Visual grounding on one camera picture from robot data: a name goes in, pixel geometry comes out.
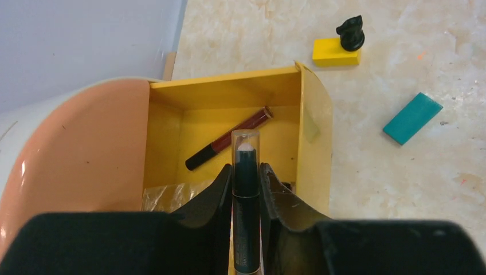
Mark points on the black eyeliner pen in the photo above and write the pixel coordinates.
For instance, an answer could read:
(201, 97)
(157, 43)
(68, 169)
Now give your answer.
(246, 208)

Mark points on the clear plastic wrapper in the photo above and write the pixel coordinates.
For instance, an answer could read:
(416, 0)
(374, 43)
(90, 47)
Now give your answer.
(171, 197)

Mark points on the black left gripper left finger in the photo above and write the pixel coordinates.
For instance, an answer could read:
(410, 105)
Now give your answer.
(193, 239)

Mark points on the white round drawer organizer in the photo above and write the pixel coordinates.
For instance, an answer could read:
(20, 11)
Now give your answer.
(98, 148)

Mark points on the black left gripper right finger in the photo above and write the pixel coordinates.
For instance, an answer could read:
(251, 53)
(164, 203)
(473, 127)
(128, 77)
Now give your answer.
(297, 239)

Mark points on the yellow block with black knob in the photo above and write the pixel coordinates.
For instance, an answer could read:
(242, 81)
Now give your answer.
(343, 50)

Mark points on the dark red lipstick tube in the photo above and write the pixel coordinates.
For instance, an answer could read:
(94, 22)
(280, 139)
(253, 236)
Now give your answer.
(225, 140)

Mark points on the teal block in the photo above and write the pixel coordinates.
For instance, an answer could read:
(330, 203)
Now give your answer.
(412, 118)

